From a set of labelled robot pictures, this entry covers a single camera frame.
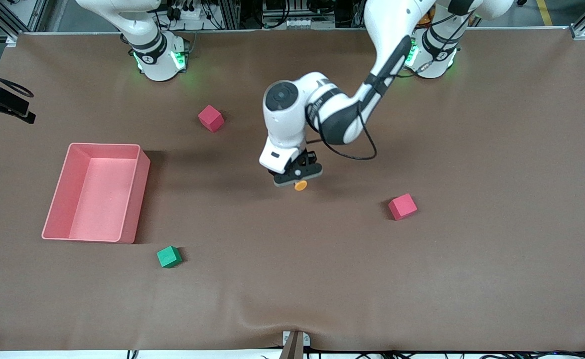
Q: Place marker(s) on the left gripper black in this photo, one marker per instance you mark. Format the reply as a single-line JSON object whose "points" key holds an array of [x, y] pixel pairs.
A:
{"points": [[308, 159]]}

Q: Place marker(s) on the orange capped push button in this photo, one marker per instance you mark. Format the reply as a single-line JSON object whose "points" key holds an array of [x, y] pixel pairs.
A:
{"points": [[301, 186]]}

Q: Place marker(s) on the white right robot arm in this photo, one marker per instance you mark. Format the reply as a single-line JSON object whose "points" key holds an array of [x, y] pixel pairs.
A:
{"points": [[158, 60]]}

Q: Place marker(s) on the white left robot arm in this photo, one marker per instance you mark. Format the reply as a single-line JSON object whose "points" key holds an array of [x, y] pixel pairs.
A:
{"points": [[285, 124]]}

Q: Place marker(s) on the pink foam cube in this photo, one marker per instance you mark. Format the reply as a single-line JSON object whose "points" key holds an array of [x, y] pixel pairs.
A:
{"points": [[402, 207], [210, 118]]}

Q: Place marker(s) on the brown table cover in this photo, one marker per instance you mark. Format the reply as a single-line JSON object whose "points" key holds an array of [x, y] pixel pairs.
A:
{"points": [[292, 279]]}

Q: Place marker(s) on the pink plastic bin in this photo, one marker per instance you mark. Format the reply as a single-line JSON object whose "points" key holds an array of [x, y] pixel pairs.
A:
{"points": [[98, 209]]}

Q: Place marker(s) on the green foam cube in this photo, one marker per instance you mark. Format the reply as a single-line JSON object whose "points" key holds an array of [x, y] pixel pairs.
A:
{"points": [[169, 257]]}

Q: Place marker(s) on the orange snack bags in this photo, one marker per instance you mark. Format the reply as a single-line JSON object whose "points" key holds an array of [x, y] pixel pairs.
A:
{"points": [[426, 20]]}

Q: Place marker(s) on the white power strip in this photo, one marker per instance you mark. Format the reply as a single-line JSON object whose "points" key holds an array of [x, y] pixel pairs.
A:
{"points": [[188, 14]]}

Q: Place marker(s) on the yellow floor tape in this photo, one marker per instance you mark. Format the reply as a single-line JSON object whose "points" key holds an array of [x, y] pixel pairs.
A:
{"points": [[545, 12]]}

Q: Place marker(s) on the aluminium extrusion post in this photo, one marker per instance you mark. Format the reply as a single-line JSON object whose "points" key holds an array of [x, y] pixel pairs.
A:
{"points": [[360, 12], [230, 12]]}

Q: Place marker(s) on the metal clamp bracket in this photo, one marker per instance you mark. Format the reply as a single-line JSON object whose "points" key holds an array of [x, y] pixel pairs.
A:
{"points": [[306, 340]]}

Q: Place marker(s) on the brown angled post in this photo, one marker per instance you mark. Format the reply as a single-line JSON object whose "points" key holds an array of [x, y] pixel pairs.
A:
{"points": [[292, 349]]}

